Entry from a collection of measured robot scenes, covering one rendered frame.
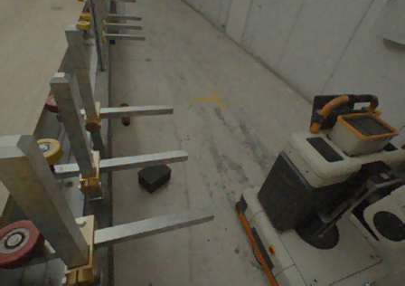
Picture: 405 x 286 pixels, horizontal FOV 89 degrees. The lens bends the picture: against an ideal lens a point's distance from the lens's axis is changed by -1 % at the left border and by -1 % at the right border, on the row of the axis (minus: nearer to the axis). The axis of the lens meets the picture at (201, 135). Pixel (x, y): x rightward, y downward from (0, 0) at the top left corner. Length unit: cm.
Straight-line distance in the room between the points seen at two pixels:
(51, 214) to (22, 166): 10
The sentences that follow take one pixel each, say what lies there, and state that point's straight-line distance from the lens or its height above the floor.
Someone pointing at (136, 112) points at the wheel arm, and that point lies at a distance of 90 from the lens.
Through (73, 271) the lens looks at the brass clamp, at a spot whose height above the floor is 86.
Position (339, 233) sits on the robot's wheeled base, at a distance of 153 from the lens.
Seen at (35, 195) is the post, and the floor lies 110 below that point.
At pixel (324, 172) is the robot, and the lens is 95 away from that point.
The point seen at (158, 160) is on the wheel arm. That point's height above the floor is 81.
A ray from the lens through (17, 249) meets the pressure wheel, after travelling 55.
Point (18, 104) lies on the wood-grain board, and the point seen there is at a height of 90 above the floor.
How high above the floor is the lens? 135
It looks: 40 degrees down
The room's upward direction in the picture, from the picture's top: 11 degrees clockwise
